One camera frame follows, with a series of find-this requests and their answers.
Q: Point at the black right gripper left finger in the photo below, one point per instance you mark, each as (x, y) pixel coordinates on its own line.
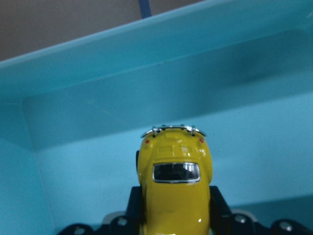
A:
(131, 222)

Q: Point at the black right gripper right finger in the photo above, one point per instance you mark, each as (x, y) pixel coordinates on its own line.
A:
(225, 222)

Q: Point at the turquoise plastic bin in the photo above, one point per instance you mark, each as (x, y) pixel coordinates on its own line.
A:
(71, 115)

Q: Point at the yellow beetle toy car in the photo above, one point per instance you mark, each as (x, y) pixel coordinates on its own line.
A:
(174, 169)

